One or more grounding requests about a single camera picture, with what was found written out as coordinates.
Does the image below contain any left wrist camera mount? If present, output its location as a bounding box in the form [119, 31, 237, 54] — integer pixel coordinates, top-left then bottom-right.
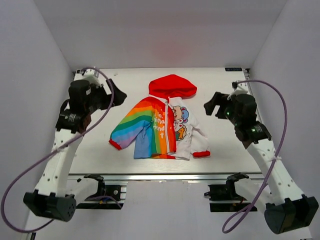
[81, 68, 103, 88]

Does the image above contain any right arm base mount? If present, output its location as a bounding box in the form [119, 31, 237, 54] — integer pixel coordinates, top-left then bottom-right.
[203, 172, 263, 213]

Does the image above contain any right blue corner label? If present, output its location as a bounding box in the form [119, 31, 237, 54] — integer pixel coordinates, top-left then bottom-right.
[224, 67, 243, 72]

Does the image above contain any colourful children's zip jacket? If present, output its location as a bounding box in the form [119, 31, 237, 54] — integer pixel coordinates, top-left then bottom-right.
[109, 74, 211, 160]

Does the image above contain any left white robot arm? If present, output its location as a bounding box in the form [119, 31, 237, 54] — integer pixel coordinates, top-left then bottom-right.
[23, 77, 127, 222]

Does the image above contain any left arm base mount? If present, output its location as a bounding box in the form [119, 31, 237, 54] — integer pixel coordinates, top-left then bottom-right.
[76, 174, 125, 210]

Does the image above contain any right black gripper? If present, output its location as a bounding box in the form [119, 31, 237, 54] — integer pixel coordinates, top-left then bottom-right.
[203, 92, 241, 126]

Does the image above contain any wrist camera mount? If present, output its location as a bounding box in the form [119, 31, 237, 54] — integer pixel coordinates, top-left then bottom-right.
[81, 68, 103, 88]
[227, 81, 249, 100]

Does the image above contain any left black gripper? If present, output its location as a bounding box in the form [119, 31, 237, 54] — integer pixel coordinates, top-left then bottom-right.
[85, 78, 127, 114]

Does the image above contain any aluminium front rail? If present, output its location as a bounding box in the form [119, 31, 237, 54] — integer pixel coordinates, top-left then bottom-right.
[67, 172, 266, 183]

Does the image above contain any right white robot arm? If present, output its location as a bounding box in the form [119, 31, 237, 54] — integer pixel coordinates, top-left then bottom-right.
[204, 92, 319, 234]

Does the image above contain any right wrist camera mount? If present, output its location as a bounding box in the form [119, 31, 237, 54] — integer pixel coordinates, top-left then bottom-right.
[227, 81, 249, 100]

